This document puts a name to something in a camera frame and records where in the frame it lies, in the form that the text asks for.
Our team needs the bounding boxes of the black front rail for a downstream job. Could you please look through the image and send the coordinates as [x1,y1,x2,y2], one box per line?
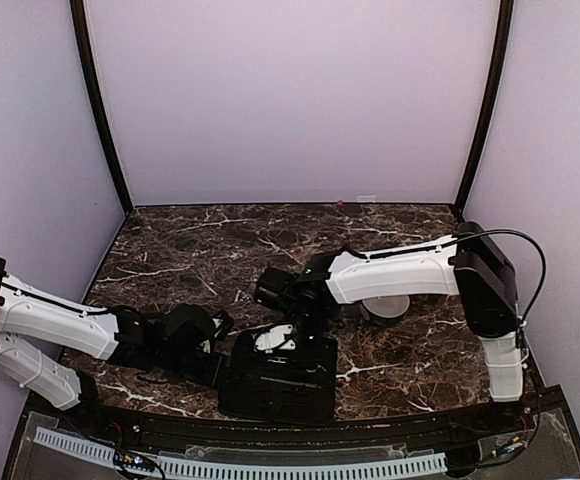
[3,387,580,479]

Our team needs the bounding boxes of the left black frame post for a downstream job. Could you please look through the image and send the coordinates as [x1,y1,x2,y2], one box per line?
[69,0,134,215]

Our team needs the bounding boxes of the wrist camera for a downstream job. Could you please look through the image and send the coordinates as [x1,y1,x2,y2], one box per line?
[163,304,216,350]
[253,267,296,311]

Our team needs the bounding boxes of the black hair clip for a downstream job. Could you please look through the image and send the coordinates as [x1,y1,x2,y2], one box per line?
[255,390,301,412]

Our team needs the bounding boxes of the white and teal bowl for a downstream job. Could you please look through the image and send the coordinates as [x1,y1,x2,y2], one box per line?
[360,295,410,328]

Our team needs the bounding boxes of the black zippered tool case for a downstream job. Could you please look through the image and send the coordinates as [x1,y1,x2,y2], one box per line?
[218,330,338,426]

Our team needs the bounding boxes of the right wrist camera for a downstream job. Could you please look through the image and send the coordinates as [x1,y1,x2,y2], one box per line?
[253,267,296,311]

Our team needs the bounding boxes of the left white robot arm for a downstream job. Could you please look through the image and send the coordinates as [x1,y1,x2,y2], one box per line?
[0,257,234,436]

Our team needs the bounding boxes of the silver scissors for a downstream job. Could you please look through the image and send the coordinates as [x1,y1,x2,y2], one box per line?
[306,364,326,373]

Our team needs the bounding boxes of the right black frame post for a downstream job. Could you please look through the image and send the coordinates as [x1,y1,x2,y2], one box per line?
[452,0,514,220]

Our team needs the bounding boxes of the black frame post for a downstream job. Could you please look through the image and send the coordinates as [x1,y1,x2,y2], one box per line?
[69,0,134,215]
[452,0,514,220]

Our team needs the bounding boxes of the white slotted cable duct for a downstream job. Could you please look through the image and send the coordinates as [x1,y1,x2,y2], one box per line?
[33,427,448,479]

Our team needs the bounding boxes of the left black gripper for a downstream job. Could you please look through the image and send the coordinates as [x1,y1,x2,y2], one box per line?
[157,347,243,392]

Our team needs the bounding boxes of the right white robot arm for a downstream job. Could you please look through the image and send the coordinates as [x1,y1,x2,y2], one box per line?
[253,222,534,434]

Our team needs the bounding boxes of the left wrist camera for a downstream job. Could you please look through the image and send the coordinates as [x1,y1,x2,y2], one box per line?
[163,304,216,350]

